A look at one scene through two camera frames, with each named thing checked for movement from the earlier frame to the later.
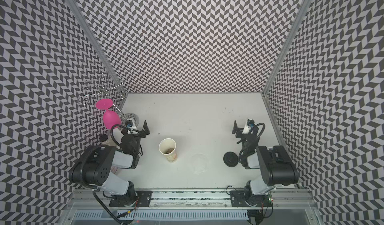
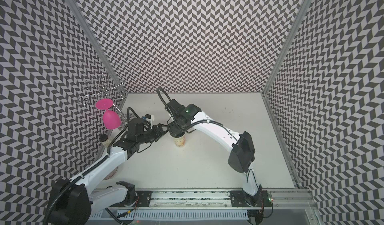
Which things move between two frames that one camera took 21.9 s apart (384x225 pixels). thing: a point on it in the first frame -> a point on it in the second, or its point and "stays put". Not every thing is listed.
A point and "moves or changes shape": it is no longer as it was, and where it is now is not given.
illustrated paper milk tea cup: x=167 y=146 -> x=179 y=142
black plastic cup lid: x=230 y=159 moves or changes shape
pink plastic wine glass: x=110 y=118 stays put
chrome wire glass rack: x=106 y=87 stays put
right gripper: x=239 y=130 -> x=171 y=125
